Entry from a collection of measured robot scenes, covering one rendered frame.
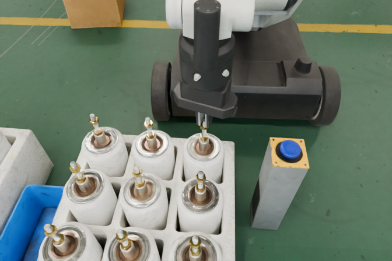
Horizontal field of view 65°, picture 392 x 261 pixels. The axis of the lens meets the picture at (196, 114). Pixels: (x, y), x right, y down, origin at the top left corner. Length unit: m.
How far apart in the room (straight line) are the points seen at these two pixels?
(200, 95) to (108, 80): 0.77
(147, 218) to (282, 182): 0.28
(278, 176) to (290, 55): 0.57
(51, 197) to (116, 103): 0.42
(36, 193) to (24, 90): 0.54
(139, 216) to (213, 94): 0.29
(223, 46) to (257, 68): 0.54
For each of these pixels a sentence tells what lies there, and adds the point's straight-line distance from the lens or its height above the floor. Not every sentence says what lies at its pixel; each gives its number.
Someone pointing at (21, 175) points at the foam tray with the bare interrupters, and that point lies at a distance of 0.93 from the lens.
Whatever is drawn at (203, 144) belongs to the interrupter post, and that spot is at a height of 0.28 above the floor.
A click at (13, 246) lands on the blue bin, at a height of 0.07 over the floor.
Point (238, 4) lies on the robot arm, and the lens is 0.43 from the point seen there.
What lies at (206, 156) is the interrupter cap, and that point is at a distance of 0.68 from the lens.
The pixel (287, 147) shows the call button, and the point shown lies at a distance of 0.63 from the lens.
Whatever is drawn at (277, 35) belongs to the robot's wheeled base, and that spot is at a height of 0.17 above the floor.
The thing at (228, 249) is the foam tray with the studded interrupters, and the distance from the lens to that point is 0.68.
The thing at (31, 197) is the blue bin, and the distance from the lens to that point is 0.93.
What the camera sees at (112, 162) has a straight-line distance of 0.74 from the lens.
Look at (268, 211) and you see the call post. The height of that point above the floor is 0.11.
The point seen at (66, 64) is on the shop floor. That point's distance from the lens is 1.41.
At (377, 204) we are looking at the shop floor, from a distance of 1.04.
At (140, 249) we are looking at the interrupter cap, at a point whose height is 0.25.
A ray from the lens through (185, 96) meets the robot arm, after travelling 0.56.
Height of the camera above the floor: 0.82
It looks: 48 degrees down
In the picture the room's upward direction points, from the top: straight up
